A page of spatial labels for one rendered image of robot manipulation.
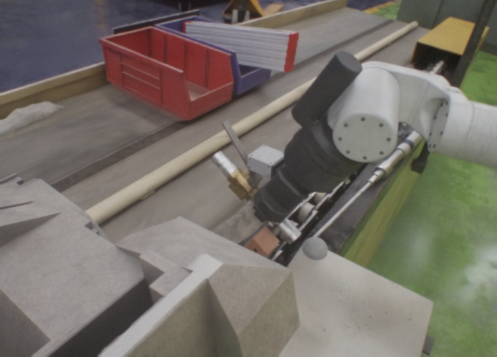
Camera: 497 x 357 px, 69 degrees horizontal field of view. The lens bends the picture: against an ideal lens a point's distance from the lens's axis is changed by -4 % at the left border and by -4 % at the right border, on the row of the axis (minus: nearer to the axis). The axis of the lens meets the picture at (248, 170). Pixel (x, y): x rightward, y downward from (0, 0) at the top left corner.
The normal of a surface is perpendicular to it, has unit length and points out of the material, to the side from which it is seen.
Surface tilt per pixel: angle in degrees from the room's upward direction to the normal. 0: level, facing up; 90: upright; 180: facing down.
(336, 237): 0
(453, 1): 90
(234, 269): 54
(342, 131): 98
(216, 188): 0
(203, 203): 0
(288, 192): 90
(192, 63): 88
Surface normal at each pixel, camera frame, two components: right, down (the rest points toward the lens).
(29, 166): 0.11, -0.80
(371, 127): -0.33, 0.65
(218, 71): -0.58, 0.41
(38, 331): -0.50, -0.11
